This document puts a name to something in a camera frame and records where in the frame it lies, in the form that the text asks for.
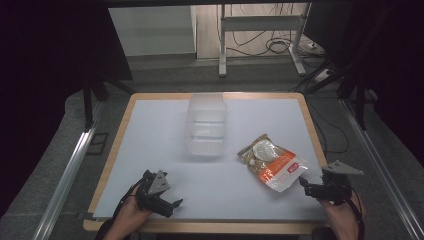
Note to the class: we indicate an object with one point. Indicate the white power strip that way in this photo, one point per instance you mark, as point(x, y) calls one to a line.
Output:
point(322, 75)

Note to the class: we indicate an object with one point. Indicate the black metal stand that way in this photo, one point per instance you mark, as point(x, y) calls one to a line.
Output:
point(360, 100)
point(88, 103)

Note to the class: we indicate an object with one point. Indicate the person's right hand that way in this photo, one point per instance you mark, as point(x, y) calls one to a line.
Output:
point(341, 216)

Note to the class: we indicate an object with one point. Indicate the white metal desk frame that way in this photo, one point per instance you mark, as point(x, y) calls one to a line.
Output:
point(263, 23)

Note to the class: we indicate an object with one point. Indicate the person's left hand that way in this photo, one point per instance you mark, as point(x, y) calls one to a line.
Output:
point(128, 216)

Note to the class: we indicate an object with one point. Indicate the clear orange snack packet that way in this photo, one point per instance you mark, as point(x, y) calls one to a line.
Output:
point(271, 161)

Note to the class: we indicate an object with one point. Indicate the clear plastic container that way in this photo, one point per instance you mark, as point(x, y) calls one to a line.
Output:
point(206, 125)

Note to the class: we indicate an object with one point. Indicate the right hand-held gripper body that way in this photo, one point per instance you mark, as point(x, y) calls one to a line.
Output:
point(336, 186)

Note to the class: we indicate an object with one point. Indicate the aluminium rail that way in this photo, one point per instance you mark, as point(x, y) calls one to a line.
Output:
point(66, 181)
point(383, 170)

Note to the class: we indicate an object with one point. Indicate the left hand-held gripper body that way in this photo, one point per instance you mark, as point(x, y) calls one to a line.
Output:
point(156, 186)

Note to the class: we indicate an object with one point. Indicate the white panel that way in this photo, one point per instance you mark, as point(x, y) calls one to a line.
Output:
point(151, 30)

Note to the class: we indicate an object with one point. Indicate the black floor outlet cover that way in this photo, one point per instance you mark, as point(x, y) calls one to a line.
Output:
point(97, 143)

